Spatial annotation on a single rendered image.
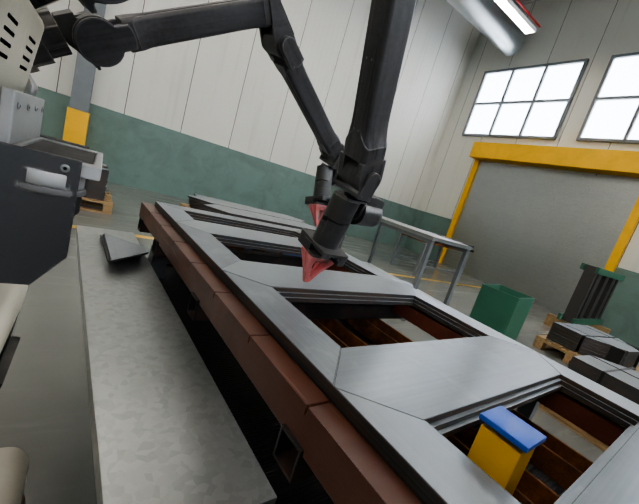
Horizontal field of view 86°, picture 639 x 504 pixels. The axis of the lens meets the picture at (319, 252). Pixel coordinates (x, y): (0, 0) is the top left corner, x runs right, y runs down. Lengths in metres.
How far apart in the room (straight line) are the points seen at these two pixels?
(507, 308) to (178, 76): 6.83
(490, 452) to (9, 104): 0.68
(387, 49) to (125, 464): 0.68
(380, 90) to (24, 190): 0.49
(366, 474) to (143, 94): 7.54
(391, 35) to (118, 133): 7.25
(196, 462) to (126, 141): 7.30
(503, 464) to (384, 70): 0.55
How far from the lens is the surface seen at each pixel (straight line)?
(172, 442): 0.61
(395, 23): 0.58
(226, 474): 0.59
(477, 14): 10.14
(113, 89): 7.69
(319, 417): 0.47
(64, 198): 0.50
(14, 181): 0.51
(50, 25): 0.82
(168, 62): 7.83
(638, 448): 0.83
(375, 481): 0.43
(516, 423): 0.54
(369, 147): 0.61
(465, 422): 0.62
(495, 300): 4.41
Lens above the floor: 1.10
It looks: 11 degrees down
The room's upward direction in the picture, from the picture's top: 17 degrees clockwise
